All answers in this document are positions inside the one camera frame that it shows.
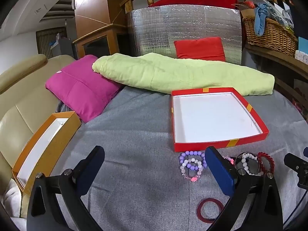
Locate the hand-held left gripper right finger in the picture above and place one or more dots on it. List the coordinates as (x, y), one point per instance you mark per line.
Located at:
(220, 170)

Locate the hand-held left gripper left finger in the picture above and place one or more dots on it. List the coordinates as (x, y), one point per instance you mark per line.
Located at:
(92, 168)

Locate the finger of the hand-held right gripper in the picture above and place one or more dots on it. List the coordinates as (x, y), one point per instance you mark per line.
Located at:
(292, 160)

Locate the silver bangle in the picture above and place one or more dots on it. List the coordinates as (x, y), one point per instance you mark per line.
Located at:
(247, 167)

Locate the red cardboard box lid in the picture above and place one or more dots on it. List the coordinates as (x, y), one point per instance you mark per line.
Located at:
(211, 118)

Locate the grey bed sheet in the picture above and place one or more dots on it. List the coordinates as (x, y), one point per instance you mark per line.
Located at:
(134, 154)

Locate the orange cardboard box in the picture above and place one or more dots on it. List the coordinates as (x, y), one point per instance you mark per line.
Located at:
(51, 146)

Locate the magenta pillow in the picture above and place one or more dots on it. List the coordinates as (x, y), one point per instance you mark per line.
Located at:
(79, 89)

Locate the white cloth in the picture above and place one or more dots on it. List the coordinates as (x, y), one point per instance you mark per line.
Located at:
(10, 202)

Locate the wooden shelf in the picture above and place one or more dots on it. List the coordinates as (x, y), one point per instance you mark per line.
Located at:
(276, 60)

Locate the beige leather sofa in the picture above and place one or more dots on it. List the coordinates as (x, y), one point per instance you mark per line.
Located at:
(21, 93)

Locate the light green folded blanket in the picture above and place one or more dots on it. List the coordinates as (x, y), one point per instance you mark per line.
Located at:
(168, 74)

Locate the red cushion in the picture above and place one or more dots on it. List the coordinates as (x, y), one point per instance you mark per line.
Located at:
(199, 49)

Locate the low wooden glass cabinet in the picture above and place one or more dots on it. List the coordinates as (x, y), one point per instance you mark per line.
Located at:
(96, 43)

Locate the wicker basket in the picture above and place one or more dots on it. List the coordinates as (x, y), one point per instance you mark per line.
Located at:
(269, 35)

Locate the blue cloth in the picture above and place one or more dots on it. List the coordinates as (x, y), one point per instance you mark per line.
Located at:
(261, 16)

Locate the silver insulation panel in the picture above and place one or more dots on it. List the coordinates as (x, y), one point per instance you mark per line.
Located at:
(154, 28)

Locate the tall wooden cabinet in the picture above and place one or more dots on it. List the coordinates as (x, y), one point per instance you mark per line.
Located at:
(93, 2)

